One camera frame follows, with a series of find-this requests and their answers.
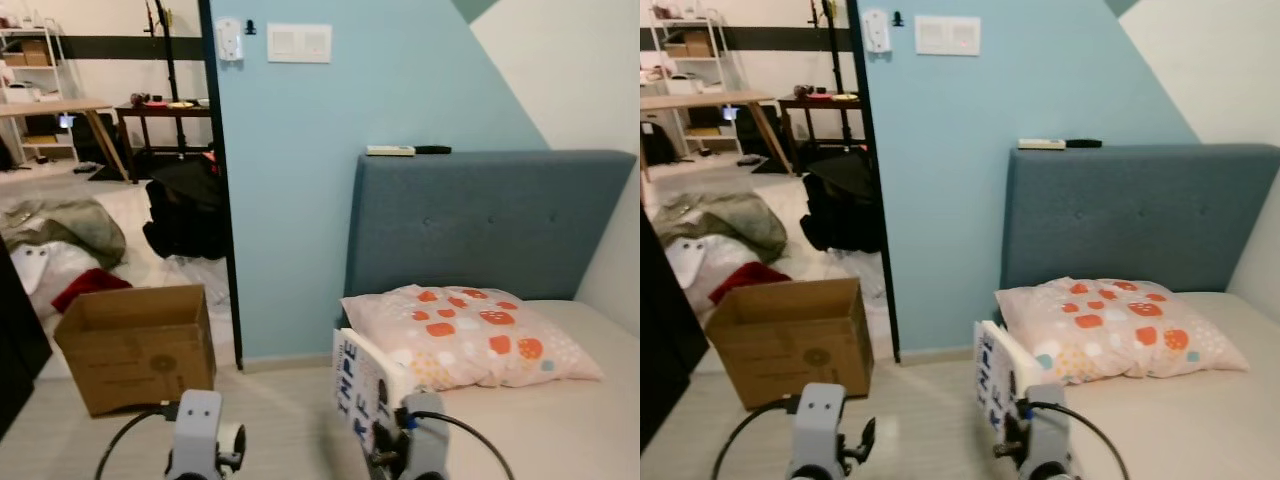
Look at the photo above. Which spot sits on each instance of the pink pillow with orange dots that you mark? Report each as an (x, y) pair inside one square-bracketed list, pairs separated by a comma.
[(1120, 335), (470, 340)]

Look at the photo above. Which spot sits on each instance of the black backpack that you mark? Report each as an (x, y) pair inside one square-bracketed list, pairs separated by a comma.
[(845, 205), (190, 210)]

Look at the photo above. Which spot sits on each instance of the teal upholstered bed frame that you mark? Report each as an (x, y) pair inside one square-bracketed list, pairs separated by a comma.
[(480, 220), (1130, 215)]

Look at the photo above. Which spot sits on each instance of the beige mattress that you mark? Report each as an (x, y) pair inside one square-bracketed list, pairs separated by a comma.
[(1200, 420), (560, 420)]

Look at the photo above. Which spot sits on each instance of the light wooden table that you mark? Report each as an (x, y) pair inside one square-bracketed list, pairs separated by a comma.
[(700, 99), (50, 106)]

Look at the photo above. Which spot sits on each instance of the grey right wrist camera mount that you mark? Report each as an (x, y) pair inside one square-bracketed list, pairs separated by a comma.
[(1050, 440), (428, 440)]

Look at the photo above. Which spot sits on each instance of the wide white remote control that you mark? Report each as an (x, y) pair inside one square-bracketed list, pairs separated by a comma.
[(1042, 144), (390, 151)]

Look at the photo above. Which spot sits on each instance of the black door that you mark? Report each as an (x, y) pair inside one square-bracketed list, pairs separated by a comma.
[(20, 340), (670, 340)]

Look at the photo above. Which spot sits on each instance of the black tripod stand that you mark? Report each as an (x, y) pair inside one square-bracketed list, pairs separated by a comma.
[(830, 45), (168, 60)]

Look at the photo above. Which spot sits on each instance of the black bag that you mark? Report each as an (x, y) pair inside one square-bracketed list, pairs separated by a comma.
[(92, 140), (755, 135)]

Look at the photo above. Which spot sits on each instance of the black remote control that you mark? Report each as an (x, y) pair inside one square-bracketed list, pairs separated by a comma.
[(1084, 143), (433, 150)]

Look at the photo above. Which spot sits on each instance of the white wall switch plate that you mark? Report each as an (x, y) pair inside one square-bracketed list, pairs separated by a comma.
[(299, 43), (948, 35)]

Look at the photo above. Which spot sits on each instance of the white plastic bag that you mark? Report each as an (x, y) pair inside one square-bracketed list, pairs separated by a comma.
[(55, 275), (700, 265)]

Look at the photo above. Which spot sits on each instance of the white metal shelf rack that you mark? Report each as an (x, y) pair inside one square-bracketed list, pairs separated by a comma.
[(695, 40), (35, 50)]

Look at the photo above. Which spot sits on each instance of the grey green fabric bag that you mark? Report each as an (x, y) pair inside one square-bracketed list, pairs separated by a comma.
[(730, 215), (65, 225)]

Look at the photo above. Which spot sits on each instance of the brown cardboard box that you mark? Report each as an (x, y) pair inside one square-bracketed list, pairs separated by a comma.
[(800, 355), (140, 360)]

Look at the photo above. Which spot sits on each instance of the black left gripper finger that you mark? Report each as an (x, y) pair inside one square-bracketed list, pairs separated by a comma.
[(232, 448), (860, 442)]

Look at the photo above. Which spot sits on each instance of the black door frame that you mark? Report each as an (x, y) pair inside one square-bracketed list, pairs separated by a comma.
[(875, 200), (222, 200)]

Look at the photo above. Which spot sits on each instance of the dark wooden table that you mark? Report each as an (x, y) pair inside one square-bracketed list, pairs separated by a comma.
[(820, 102), (165, 110)]

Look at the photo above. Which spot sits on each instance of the white wall device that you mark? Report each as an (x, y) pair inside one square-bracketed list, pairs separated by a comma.
[(229, 40), (878, 30)]

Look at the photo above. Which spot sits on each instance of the red cloth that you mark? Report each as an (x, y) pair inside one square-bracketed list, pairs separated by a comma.
[(750, 280), (90, 288)]

